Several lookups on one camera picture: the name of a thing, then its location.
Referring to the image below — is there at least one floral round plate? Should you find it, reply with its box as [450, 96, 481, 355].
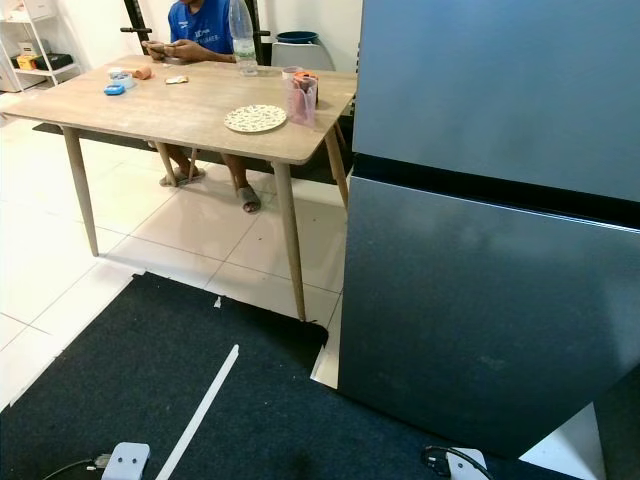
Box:
[224, 104, 288, 135]

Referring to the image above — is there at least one dark grey fridge door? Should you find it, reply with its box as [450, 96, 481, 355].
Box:
[338, 175, 640, 459]

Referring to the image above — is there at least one dark grey fridge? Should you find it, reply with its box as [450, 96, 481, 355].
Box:
[337, 0, 640, 459]

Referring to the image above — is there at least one white shelf rack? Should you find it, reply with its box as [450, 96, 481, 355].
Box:
[0, 0, 77, 93]

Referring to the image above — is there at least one light wooden table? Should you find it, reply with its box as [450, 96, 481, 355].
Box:
[30, 55, 358, 323]

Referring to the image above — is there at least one white tape strip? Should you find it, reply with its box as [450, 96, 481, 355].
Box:
[155, 344, 241, 480]

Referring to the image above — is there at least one clear water bottle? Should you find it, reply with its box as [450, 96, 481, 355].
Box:
[228, 0, 259, 78]

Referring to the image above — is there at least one pink measuring jug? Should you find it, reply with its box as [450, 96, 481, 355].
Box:
[285, 72, 322, 129]

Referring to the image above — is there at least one black floor mat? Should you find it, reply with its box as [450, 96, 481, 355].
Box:
[0, 272, 601, 480]

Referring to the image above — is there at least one white plastic bin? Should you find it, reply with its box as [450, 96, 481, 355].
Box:
[268, 42, 338, 73]

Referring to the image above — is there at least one blue basin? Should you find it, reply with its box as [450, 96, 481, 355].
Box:
[275, 30, 320, 46]

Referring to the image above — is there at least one dark grey freezer door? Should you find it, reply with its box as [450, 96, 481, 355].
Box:
[353, 0, 640, 206]

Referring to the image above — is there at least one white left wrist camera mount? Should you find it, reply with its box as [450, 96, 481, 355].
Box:
[102, 442, 151, 480]

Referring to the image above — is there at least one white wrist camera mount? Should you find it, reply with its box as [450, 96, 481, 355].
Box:
[102, 442, 151, 480]
[445, 447, 491, 480]

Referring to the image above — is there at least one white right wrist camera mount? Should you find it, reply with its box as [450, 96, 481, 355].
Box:
[445, 447, 491, 480]

